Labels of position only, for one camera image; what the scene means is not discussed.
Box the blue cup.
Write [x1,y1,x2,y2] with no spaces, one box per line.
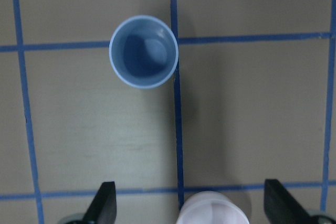
[109,15,179,89]

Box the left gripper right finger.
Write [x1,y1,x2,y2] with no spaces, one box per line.
[264,179,315,224]

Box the pink bowl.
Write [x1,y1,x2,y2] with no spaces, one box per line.
[176,191,249,223]

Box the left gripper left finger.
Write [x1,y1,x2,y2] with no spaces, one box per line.
[82,182,117,224]

